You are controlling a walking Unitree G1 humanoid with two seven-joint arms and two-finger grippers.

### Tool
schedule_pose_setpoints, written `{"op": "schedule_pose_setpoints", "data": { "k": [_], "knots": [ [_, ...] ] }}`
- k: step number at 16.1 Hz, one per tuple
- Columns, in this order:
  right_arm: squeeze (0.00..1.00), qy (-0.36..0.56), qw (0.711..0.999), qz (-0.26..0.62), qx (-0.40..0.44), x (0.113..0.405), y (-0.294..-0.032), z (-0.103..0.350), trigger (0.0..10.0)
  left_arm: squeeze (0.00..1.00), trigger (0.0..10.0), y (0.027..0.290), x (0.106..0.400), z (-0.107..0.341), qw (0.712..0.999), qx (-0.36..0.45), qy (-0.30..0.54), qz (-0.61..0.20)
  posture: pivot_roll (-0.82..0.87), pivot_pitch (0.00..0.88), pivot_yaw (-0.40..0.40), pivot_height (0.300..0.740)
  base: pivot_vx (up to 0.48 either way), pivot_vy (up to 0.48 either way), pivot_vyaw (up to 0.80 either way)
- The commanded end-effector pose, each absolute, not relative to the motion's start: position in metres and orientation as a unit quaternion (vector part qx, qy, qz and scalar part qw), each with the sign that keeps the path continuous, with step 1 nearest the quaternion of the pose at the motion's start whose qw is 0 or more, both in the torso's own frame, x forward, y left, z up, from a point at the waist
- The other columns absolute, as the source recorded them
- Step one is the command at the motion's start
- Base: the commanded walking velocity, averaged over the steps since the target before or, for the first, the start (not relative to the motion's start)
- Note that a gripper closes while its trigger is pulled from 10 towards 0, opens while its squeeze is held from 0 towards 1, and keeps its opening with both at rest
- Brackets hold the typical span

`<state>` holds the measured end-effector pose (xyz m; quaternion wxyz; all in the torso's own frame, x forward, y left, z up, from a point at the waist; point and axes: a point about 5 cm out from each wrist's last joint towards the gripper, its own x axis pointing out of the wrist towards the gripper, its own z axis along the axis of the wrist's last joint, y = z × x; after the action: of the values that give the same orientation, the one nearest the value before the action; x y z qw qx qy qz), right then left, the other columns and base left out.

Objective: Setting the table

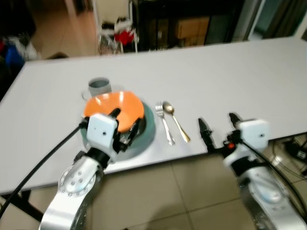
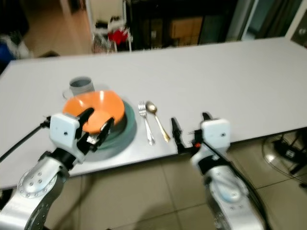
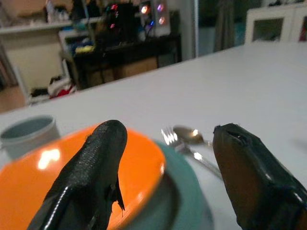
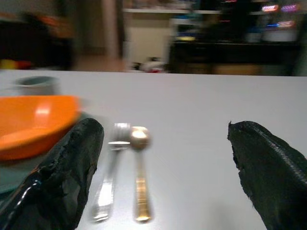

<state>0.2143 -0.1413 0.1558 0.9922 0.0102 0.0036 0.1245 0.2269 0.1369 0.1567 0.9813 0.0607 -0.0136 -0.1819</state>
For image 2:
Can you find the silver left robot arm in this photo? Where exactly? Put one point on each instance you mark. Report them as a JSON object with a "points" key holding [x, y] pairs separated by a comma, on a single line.
{"points": [[36, 187]]}

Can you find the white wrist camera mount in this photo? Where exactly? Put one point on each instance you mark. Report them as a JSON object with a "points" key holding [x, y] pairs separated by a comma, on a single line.
{"points": [[64, 132], [217, 135]]}

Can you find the green plate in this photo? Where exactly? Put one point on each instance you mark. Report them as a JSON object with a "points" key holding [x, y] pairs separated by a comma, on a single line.
{"points": [[127, 127]]}

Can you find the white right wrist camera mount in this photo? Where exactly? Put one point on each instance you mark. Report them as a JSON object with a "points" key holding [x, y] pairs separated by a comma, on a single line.
{"points": [[217, 135]]}

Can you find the red item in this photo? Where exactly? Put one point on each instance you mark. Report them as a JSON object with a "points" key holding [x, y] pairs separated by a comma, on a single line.
{"points": [[119, 36]]}

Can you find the white metal rack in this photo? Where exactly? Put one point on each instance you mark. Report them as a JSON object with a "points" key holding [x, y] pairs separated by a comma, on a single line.
{"points": [[127, 24]]}

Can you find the black table leg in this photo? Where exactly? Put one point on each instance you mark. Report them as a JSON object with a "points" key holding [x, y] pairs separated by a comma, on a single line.
{"points": [[5, 199]]}

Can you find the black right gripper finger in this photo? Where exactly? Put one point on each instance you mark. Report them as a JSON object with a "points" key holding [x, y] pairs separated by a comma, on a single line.
{"points": [[176, 132], [206, 116]]}

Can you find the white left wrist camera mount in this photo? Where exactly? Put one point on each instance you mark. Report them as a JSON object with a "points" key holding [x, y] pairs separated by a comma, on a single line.
{"points": [[64, 132]]}

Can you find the gold spoon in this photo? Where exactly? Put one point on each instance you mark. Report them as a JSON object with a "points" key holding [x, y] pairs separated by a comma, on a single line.
{"points": [[159, 122]]}

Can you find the black cabinet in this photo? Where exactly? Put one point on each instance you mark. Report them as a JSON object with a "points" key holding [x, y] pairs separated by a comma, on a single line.
{"points": [[153, 21]]}

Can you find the grey mug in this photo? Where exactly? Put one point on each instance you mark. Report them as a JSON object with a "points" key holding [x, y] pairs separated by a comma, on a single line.
{"points": [[81, 85]]}

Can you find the blue item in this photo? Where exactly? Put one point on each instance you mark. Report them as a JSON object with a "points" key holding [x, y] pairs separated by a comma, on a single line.
{"points": [[7, 55]]}

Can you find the orange bowl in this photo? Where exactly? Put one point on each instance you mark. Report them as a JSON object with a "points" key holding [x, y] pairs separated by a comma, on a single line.
{"points": [[100, 106]]}

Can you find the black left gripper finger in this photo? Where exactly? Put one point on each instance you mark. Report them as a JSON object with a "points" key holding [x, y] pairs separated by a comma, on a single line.
{"points": [[107, 128], [85, 116]]}

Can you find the brown cardboard box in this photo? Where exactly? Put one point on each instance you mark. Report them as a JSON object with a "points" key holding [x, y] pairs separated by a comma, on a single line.
{"points": [[186, 31]]}

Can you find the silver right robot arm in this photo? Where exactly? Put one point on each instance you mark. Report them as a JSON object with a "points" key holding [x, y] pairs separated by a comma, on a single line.
{"points": [[230, 191]]}

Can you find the silver fork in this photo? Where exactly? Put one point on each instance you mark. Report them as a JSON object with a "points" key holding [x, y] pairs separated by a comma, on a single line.
{"points": [[146, 122]]}

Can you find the black power strip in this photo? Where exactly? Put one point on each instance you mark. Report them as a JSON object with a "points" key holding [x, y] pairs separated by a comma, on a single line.
{"points": [[288, 155]]}

